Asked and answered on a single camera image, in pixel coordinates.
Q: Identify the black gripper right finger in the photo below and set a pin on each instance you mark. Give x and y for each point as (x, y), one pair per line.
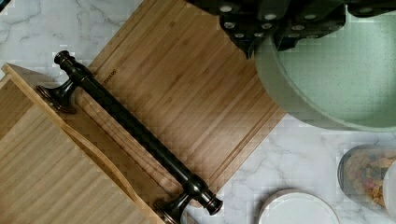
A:
(317, 18)

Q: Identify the dark metal drawer handle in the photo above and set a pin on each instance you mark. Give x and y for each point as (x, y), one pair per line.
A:
(194, 187)

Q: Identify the bamboo cutting board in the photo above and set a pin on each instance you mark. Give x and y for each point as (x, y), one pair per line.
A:
(177, 71)

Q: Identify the glass jar with snacks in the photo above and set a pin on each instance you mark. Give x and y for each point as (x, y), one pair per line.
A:
(366, 174)

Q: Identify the white round lid jar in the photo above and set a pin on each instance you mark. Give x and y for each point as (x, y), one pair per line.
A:
(292, 206)

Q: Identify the pale green cup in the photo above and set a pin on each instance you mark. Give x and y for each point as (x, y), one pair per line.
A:
(342, 81)

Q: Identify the wooden drawer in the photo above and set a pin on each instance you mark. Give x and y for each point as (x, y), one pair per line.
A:
(64, 169)

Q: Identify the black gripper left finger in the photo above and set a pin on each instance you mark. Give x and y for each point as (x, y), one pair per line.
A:
(246, 22)

